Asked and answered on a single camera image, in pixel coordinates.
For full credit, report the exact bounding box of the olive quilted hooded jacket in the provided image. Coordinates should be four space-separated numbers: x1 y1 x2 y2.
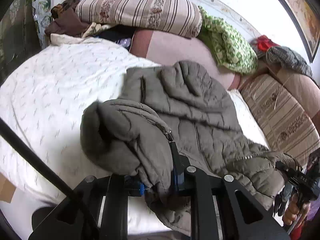
80 61 298 235

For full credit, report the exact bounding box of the person right hand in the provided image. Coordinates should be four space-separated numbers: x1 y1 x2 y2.
282 193 311 229

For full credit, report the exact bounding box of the striped floral pillow right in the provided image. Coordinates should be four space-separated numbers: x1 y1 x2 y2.
241 74 319 166

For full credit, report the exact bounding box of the striped floral pillow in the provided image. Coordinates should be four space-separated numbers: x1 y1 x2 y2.
241 74 319 166
75 0 202 38

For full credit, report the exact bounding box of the pink brown cushion right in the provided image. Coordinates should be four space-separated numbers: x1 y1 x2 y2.
258 59 319 125

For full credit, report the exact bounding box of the white leaf-print bed quilt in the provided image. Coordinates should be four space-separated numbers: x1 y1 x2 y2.
1 35 269 239

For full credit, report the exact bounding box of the dark checkered garment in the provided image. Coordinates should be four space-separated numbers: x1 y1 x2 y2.
265 46 314 80

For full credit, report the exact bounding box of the red cloth item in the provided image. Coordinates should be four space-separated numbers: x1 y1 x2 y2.
250 35 279 53

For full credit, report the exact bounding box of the green white patterned blanket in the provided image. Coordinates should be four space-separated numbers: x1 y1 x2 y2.
197 7 258 75

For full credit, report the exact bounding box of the pink folded blanket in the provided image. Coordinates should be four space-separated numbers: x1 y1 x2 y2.
130 29 241 90

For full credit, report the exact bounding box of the cream patterned cloth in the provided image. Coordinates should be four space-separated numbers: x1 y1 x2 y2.
82 22 115 38

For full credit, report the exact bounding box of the dark brown garment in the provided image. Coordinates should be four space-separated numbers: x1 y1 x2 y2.
44 0 89 37

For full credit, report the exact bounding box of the striped floral pillow left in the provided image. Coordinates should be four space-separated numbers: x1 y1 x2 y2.
75 0 202 38

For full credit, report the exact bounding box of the floral fabric at bedside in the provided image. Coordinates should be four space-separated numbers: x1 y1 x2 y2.
31 0 54 50

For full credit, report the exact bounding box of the black cable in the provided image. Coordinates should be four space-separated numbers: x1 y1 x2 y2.
0 117 75 198

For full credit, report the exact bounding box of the framed picture on wall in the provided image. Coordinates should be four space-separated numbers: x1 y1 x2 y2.
278 0 319 63

